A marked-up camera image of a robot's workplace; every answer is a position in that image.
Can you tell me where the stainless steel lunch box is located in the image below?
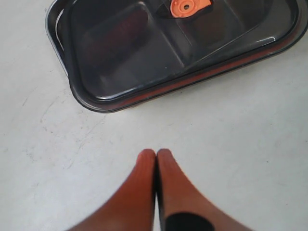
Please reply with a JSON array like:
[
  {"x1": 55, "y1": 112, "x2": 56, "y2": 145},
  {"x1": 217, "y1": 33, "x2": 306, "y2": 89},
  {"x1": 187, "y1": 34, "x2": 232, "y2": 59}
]
[{"x1": 44, "y1": 0, "x2": 308, "y2": 114}]

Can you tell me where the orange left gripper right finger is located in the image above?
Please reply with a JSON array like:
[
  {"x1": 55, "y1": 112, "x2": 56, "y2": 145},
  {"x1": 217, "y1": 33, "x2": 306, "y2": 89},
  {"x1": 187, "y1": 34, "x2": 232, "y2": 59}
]
[{"x1": 156, "y1": 149, "x2": 249, "y2": 231}]

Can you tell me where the dark transparent lunch box lid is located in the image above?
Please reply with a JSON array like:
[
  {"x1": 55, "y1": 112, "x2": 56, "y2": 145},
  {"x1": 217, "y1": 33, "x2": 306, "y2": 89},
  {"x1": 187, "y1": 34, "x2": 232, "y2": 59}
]
[{"x1": 45, "y1": 0, "x2": 308, "y2": 114}]

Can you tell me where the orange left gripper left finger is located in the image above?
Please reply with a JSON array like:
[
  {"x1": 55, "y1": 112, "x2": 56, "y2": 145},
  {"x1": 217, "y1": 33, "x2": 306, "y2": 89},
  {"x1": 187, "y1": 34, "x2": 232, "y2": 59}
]
[{"x1": 70, "y1": 149, "x2": 156, "y2": 231}]

